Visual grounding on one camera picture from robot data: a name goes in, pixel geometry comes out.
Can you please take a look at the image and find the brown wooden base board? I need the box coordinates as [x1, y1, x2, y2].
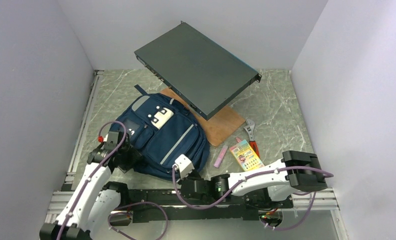
[160, 87, 246, 147]

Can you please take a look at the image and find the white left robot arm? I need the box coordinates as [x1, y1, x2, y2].
[39, 143, 143, 240]

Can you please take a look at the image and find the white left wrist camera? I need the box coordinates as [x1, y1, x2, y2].
[99, 131, 124, 151]

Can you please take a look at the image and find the yellow crayon box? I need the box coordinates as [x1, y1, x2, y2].
[229, 139, 265, 172]

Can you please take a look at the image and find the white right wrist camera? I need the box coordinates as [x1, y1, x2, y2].
[173, 154, 195, 180]

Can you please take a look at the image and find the pink highlighter pen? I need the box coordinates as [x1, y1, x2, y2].
[213, 145, 229, 168]

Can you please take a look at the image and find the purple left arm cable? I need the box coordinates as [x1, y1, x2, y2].
[55, 120, 129, 240]

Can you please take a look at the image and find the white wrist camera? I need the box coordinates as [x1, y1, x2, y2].
[99, 131, 124, 151]
[173, 154, 195, 180]

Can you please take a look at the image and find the red handled adjustable wrench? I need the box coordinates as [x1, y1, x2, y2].
[244, 118, 260, 157]

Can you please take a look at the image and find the black front rail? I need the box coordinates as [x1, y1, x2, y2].
[118, 187, 295, 223]

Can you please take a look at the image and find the navy blue student backpack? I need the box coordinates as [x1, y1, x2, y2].
[110, 84, 210, 181]

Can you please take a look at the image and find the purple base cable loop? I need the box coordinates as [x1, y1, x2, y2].
[107, 201, 169, 240]

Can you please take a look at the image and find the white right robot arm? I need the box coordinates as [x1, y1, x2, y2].
[179, 150, 334, 208]

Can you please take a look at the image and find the dark grey rack unit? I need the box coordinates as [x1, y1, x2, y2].
[134, 21, 262, 120]

